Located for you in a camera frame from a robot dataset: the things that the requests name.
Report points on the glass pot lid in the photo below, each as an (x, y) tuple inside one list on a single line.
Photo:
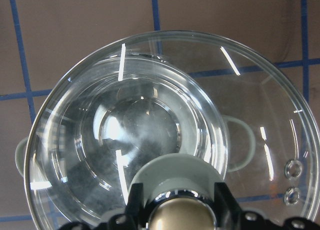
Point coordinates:
[(279, 189)]

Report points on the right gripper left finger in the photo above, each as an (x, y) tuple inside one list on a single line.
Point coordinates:
[(134, 210)]

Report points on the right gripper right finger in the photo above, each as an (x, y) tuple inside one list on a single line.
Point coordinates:
[(226, 209)]

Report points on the pale green electric pot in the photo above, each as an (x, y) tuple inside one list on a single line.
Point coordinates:
[(105, 120)]

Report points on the brown paper table mat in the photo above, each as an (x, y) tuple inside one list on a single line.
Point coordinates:
[(40, 40)]

